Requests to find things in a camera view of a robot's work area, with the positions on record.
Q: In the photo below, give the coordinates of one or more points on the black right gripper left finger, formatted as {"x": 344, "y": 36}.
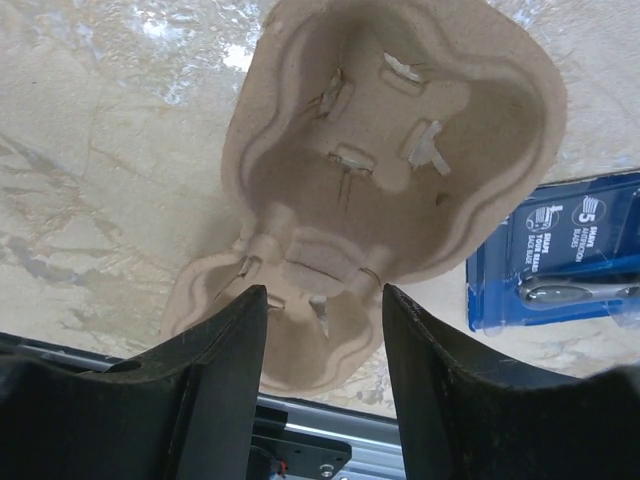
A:
{"x": 182, "y": 410}

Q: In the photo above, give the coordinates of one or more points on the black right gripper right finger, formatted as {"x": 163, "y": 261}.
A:
{"x": 467, "y": 411}

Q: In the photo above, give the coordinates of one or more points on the blue card packet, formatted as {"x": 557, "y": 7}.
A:
{"x": 570, "y": 251}

